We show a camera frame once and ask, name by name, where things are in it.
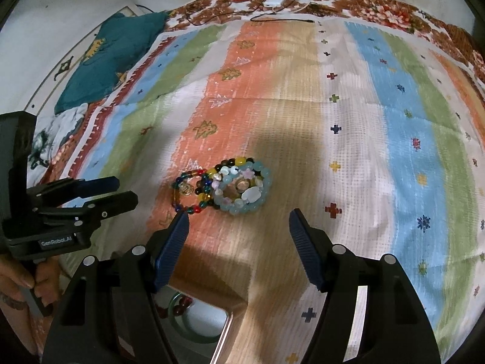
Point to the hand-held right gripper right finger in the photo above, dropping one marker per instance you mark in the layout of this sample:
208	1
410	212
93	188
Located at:
303	250

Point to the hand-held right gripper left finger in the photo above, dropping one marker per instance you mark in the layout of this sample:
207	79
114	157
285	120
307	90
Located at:
172	252

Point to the striped printed blanket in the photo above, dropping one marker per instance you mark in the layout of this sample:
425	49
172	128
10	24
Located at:
341	140

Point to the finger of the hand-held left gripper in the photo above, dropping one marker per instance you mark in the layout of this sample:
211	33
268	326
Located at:
98	185
117	203

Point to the brown floral bedsheet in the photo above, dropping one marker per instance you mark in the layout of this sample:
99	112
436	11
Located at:
379	7

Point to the person's left forearm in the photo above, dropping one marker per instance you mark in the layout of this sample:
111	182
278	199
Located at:
13	322

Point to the white teal printed cloth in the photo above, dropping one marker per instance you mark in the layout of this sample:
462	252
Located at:
57	132

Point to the white jewelry box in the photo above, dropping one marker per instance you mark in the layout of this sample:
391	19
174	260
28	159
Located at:
206	322

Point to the white charger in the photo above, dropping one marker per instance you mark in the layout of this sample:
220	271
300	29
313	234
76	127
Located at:
272	1

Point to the person's left hand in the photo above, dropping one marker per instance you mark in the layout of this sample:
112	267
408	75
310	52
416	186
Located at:
17	273

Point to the green bangle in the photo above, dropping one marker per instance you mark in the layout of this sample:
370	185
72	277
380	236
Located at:
177	330

